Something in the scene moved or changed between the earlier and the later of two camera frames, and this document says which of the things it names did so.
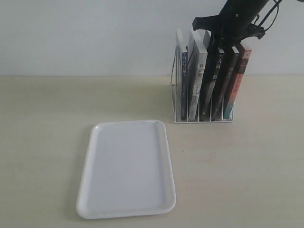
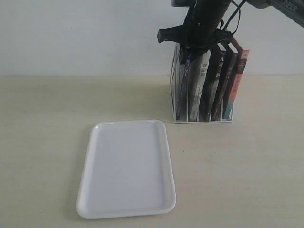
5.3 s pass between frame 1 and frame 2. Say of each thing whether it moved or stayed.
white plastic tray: stayed
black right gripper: moved
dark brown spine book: stayed
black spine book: stayed
